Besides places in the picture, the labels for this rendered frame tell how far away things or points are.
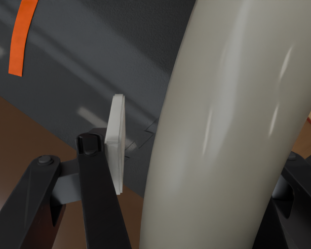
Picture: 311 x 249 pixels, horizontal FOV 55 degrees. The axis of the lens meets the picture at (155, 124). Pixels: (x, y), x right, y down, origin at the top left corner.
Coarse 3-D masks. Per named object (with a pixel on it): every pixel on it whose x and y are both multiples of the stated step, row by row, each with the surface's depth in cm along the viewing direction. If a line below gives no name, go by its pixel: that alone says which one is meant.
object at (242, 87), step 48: (240, 0) 5; (288, 0) 5; (192, 48) 6; (240, 48) 5; (288, 48) 5; (192, 96) 6; (240, 96) 5; (288, 96) 5; (192, 144) 6; (240, 144) 5; (288, 144) 6; (192, 192) 6; (240, 192) 6; (144, 240) 8; (192, 240) 6; (240, 240) 7
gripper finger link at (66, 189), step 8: (96, 128) 17; (104, 128) 17; (104, 136) 16; (72, 160) 14; (64, 168) 13; (72, 168) 13; (64, 176) 12; (72, 176) 13; (56, 184) 12; (64, 184) 13; (72, 184) 13; (56, 192) 13; (64, 192) 13; (72, 192) 13; (56, 200) 13; (64, 200) 13; (72, 200) 13
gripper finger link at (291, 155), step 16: (288, 160) 13; (304, 160) 13; (288, 176) 12; (304, 176) 12; (304, 192) 11; (288, 208) 13; (304, 208) 11; (288, 224) 12; (304, 224) 11; (304, 240) 11
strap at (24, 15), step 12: (24, 0) 95; (36, 0) 95; (24, 12) 97; (24, 24) 98; (12, 36) 100; (24, 36) 100; (12, 48) 102; (24, 48) 102; (12, 60) 104; (12, 72) 105
